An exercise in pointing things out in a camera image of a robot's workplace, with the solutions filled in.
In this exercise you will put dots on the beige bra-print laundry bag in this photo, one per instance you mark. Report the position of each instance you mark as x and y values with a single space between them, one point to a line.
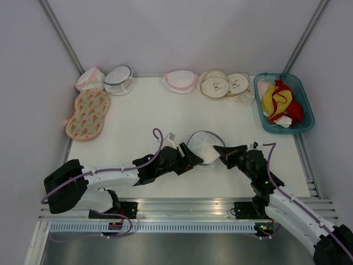
213 84

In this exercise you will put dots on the white slotted cable duct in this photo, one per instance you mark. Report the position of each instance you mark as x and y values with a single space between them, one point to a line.
161 227

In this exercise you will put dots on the blue-trimmed cylindrical mesh bag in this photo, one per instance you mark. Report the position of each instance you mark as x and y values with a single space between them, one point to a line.
119 81

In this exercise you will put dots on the pink-trimmed crumpled mesh bag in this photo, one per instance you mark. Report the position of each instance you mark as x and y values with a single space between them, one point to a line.
92 78

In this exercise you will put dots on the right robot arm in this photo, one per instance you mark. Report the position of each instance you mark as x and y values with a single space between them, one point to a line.
325 241

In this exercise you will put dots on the aluminium frame post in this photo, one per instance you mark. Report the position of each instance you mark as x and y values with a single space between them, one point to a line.
316 16
54 22

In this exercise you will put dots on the pale pink bra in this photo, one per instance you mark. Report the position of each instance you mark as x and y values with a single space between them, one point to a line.
262 86

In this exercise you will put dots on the left aluminium frame post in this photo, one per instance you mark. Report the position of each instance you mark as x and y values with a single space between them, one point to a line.
54 22

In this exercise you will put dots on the right side aluminium rail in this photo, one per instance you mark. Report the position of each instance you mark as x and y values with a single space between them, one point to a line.
306 165

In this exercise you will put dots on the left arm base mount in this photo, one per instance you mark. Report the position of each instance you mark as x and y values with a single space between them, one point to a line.
121 207

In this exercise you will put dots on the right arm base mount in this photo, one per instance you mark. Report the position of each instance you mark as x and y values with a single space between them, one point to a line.
252 210

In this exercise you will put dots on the red bra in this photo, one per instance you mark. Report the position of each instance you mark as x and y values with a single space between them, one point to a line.
295 110

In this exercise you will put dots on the right aluminium frame post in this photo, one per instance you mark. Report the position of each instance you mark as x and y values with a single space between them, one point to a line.
316 16

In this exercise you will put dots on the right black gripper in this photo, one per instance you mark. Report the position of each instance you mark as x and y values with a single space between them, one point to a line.
229 153

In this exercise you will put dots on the pink-trimmed round mesh bag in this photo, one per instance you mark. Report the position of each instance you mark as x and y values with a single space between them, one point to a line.
180 81

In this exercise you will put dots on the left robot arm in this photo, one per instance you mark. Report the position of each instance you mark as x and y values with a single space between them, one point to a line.
76 186

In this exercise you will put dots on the white garment in basket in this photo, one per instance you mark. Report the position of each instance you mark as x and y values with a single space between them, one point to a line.
278 119

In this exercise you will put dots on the floral beige laundry bag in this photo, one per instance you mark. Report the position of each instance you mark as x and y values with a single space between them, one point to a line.
90 109

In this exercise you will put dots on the yellow bra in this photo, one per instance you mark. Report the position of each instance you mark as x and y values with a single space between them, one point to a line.
276 100

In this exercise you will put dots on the blue-trimmed white mesh laundry bag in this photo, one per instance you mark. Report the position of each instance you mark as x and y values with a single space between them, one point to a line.
201 143

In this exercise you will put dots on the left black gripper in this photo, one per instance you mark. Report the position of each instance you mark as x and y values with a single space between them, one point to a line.
189 159

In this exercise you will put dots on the teal plastic basket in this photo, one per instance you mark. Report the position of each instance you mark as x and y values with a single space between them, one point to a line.
295 84

